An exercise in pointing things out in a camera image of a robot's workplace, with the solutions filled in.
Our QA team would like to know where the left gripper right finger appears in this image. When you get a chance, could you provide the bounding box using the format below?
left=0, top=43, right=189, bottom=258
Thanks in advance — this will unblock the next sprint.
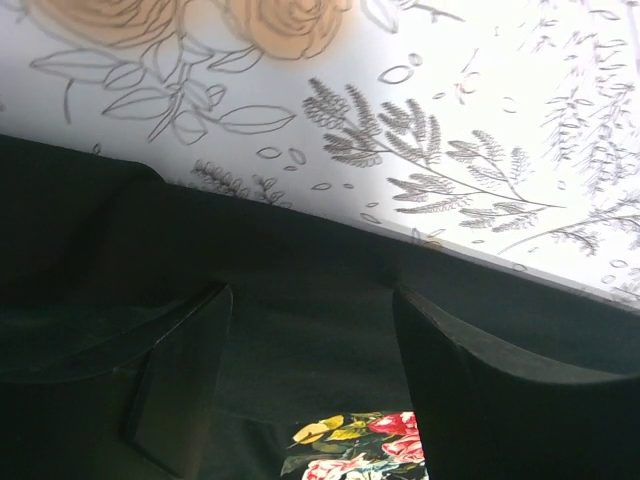
left=392, top=286, right=639, bottom=479

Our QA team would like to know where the black floral print t-shirt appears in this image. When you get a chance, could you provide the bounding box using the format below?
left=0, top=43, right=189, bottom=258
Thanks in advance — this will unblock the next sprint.
left=1, top=136, right=639, bottom=479

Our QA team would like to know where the floral patterned table mat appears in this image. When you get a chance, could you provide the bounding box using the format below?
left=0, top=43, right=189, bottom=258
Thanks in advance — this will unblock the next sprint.
left=1, top=1, right=639, bottom=309

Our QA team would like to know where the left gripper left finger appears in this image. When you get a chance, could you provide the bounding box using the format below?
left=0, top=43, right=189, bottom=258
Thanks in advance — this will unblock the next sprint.
left=1, top=285, right=233, bottom=479

